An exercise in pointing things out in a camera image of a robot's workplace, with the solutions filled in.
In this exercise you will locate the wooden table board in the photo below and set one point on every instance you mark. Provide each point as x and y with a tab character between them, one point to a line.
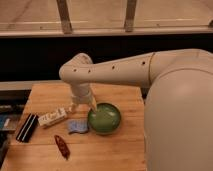
120	151

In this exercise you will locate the green bowl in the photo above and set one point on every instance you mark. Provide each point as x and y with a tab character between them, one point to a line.
105	120

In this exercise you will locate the blue sponge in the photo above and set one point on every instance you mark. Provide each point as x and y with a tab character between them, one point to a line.
77	126

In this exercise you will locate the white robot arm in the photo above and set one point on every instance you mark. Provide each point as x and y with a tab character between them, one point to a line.
178	115

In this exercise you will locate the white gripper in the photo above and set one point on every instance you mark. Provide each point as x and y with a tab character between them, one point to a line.
82	94

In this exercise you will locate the dark red pepper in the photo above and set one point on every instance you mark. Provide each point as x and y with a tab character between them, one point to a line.
62	146

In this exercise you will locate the black striped rectangular block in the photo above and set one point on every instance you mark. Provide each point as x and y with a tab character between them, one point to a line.
27	129

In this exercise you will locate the white rectangular box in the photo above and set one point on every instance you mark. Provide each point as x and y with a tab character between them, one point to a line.
49	119

